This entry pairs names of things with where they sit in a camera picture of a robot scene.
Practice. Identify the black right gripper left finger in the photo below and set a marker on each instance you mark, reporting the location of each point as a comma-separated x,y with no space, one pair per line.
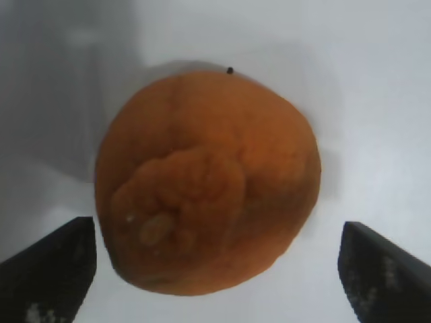
47,279

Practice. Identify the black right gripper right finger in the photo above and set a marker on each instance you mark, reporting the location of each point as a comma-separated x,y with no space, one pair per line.
387,282

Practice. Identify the tiny black speck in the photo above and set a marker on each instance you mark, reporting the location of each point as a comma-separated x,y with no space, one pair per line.
230,70

